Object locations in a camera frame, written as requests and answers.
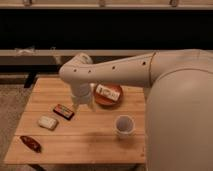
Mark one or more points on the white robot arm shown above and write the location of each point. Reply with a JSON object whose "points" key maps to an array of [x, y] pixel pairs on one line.
{"points": [[179, 107]]}

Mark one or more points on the wooden table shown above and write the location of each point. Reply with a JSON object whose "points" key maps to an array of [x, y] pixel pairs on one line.
{"points": [[89, 137]]}

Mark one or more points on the orange plate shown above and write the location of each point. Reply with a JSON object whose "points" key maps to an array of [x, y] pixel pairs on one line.
{"points": [[101, 100]]}

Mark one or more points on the dark red snack packet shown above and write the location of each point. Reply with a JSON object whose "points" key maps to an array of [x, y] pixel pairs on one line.
{"points": [[31, 143]]}

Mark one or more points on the white packet on plate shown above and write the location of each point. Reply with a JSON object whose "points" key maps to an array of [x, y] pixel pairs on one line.
{"points": [[107, 92]]}

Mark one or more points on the white wrapped bar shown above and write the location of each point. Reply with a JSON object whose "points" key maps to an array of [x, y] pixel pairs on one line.
{"points": [[47, 122]]}

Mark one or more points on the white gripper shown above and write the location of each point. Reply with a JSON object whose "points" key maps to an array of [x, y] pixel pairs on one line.
{"points": [[82, 94]]}

